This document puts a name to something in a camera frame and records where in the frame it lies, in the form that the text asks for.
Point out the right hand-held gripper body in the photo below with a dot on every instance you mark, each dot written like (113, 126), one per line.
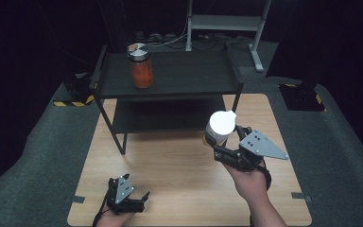
(258, 145)

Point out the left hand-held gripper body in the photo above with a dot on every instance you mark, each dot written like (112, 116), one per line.
(123, 205)

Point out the glass jar with white lid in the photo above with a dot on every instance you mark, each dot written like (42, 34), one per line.
(221, 124)

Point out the black two-tier shelf rack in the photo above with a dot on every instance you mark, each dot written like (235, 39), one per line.
(182, 74)

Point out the glass jar with silver lid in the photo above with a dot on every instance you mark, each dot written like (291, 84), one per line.
(141, 69)

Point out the person's left hand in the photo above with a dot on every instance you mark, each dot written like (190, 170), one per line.
(115, 219)

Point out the person's right hand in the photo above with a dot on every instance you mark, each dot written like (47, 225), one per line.
(249, 183)

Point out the grey tape piece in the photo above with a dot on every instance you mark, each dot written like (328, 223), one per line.
(301, 196)
(75, 199)

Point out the grey metal stand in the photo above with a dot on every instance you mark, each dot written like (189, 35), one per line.
(227, 22)

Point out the black base plate striped tape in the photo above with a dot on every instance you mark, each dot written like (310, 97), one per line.
(75, 91)
(301, 97)

